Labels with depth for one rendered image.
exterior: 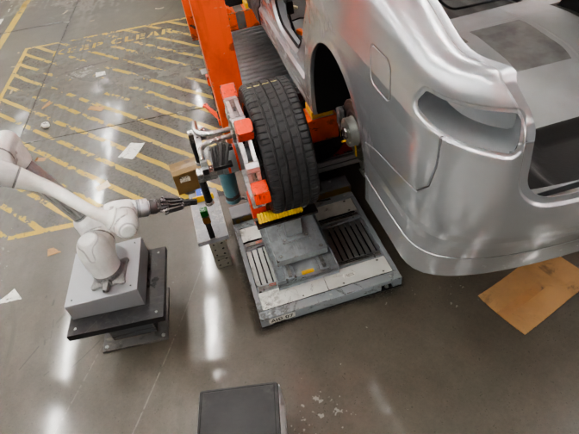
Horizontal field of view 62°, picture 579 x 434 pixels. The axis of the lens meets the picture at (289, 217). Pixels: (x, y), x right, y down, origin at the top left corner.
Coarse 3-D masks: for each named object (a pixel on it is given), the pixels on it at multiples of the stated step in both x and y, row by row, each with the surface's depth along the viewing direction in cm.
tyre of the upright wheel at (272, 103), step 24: (240, 96) 237; (264, 96) 218; (288, 96) 217; (264, 120) 214; (288, 120) 213; (264, 144) 212; (288, 144) 213; (312, 144) 216; (288, 168) 217; (312, 168) 220; (288, 192) 224; (312, 192) 229
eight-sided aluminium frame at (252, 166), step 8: (232, 96) 233; (232, 104) 232; (232, 112) 223; (240, 112) 222; (232, 120) 218; (240, 144) 217; (248, 144) 218; (256, 160) 217; (248, 168) 216; (256, 168) 217; (248, 176) 219; (248, 184) 263; (248, 192) 260
